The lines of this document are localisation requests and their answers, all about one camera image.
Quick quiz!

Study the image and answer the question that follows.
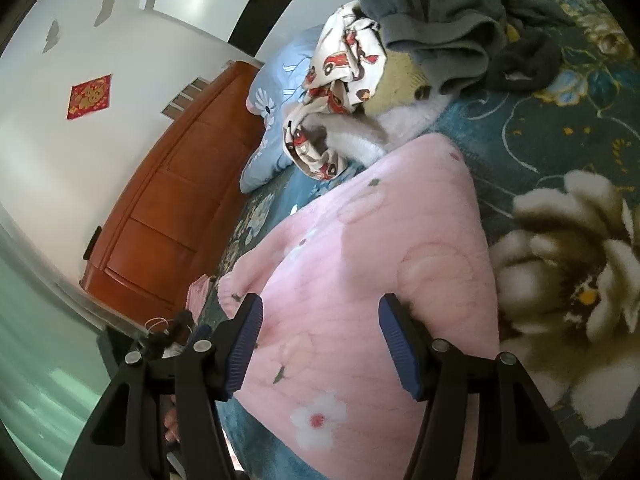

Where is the pink fleece garment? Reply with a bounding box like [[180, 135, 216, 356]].
[[218, 133, 499, 479]]

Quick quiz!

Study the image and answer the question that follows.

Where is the pink knitted cloth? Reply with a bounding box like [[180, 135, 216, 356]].
[[186, 274, 210, 323]]

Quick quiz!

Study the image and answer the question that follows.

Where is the wooden headboard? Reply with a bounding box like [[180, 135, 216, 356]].
[[80, 61, 265, 325]]

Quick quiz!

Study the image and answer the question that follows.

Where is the grey white fleece garment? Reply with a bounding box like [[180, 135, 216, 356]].
[[302, 94, 452, 167]]

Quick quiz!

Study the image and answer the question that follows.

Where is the light blue daisy quilt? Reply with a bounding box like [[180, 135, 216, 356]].
[[240, 25, 322, 194]]

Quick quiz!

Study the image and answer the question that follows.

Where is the white red car print garment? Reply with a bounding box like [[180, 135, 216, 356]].
[[282, 0, 386, 181]]

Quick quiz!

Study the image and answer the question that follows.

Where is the black garment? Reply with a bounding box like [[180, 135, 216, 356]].
[[485, 29, 562, 93]]

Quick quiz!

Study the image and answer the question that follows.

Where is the dark grey sweatshirt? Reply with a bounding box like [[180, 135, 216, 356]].
[[360, 0, 571, 94]]

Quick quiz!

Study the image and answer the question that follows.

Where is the white cable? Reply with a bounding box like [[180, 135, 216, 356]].
[[144, 314, 194, 346]]

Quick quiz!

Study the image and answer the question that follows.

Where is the red wall decoration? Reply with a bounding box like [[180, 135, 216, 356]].
[[66, 75, 112, 120]]

